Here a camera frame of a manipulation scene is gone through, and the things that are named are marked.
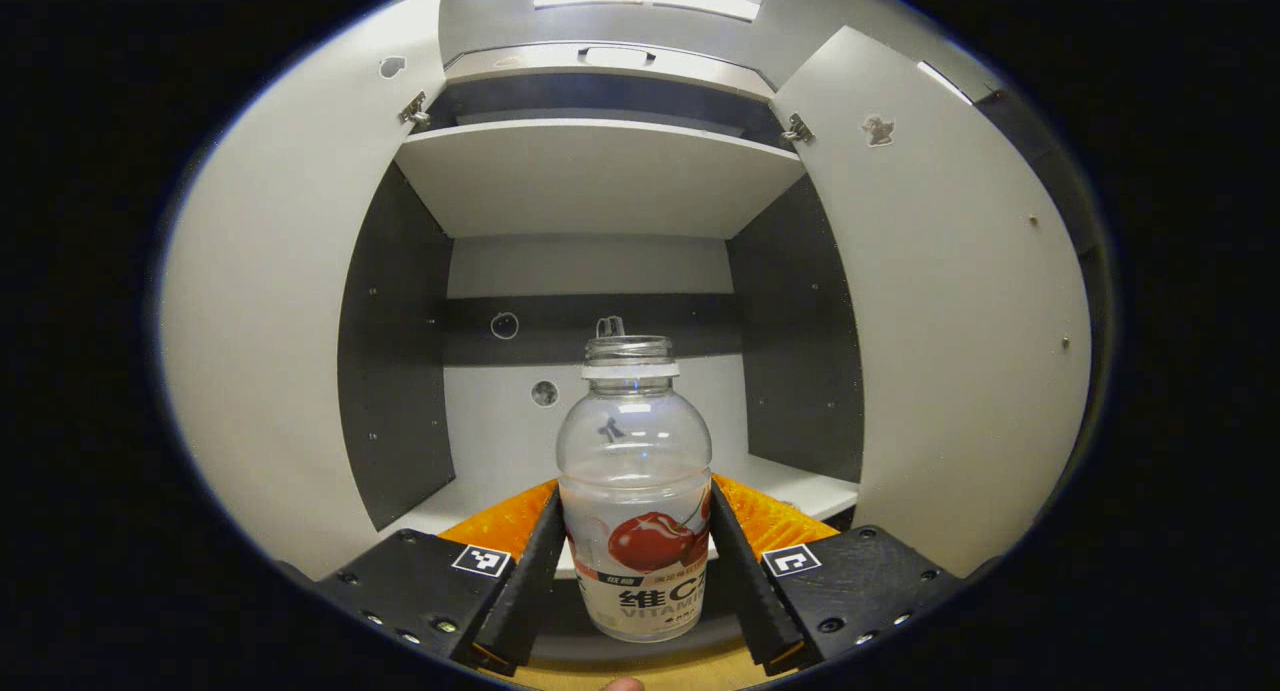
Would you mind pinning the clear bottle with red label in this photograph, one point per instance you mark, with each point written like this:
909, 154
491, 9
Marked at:
633, 491

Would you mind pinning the metal door hinge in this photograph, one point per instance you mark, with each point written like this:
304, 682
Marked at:
798, 128
415, 110

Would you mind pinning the white and grey cabinet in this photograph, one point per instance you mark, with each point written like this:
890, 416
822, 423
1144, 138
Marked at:
600, 181

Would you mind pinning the white cabinet door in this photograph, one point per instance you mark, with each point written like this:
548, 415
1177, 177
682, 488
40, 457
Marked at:
270, 301
960, 321

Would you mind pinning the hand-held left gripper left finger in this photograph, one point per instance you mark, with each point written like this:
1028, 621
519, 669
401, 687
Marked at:
525, 591

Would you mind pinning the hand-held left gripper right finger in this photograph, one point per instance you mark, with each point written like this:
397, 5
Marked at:
755, 591

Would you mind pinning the small grey wall hook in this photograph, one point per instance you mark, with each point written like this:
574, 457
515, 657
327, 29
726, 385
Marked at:
610, 325

